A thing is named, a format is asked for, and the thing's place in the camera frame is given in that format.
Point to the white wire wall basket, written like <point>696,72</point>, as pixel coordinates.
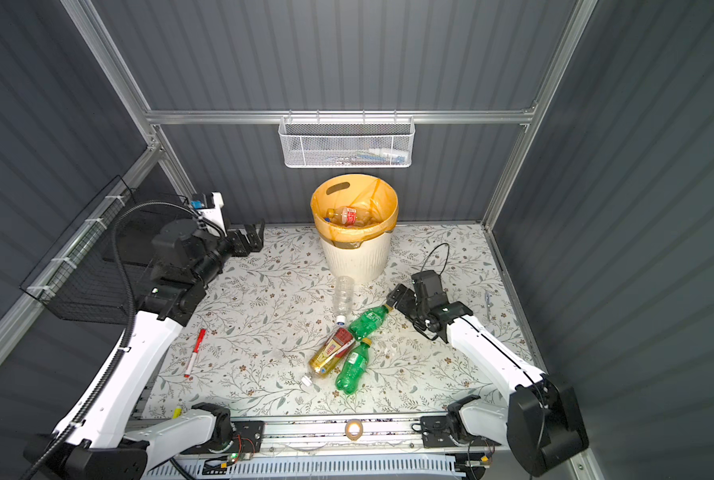
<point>323,144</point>

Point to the black wire wall basket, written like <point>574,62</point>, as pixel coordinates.
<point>77,279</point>

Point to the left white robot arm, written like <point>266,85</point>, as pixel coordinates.
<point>92,441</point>

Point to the clear bottle white cap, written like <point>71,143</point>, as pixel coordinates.
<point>343,297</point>

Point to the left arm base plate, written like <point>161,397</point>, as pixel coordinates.
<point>245,440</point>

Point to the clear bottle red label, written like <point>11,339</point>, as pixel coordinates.
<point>346,216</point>

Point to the white tube in basket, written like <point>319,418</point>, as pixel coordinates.
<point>391,156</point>

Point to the yellow tea bottle red label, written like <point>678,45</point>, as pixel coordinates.
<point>327,357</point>

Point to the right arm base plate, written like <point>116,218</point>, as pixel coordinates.
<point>438,431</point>

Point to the red marker pen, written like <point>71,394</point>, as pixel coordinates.
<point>195,352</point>

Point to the green bottle yellow cap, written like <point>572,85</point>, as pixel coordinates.
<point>354,367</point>

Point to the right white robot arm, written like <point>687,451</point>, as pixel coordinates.
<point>542,423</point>

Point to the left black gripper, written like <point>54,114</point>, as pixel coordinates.
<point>254,241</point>

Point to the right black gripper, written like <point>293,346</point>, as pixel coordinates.
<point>409,293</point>

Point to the orange bin liner bag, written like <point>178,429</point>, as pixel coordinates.
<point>376,201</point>

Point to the tape roll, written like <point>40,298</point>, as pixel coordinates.
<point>354,430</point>

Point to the white ribbed trash bin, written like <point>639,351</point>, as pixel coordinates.
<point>363,262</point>

